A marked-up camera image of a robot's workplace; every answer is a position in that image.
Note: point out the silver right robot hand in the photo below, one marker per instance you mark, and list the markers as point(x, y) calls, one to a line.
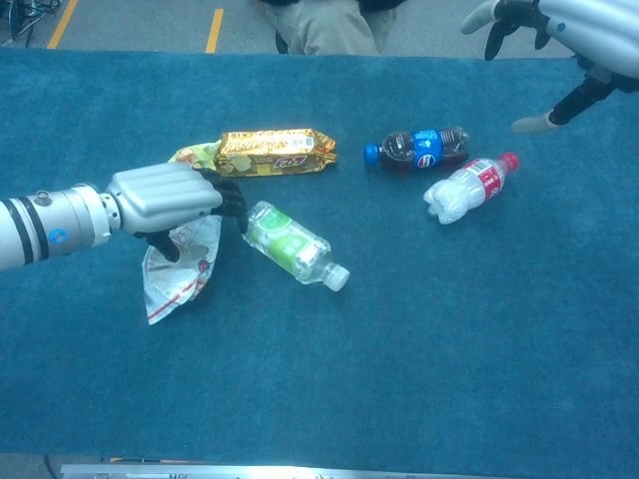
point(599, 35)

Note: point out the clear bottle red label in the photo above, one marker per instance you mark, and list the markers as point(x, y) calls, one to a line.
point(469, 189)

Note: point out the cola bottle blue cap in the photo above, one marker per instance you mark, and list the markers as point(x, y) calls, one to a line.
point(424, 149)

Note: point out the gold foil biscuit package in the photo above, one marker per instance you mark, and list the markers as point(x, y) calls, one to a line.
point(279, 149)

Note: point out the clear bottle green label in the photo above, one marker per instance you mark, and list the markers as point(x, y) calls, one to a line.
point(284, 239)

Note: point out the yellow green snack bag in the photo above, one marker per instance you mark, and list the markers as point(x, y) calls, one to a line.
point(194, 154)

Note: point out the white snack bag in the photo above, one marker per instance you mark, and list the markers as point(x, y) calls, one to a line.
point(175, 284)

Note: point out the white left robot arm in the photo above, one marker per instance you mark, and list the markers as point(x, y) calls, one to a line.
point(50, 224)

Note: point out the person in beige trousers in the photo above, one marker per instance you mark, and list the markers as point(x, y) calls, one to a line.
point(324, 25)

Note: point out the blue felt table cloth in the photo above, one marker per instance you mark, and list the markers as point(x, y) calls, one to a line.
point(349, 349)

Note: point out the aluminium rail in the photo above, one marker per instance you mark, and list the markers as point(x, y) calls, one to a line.
point(249, 471)

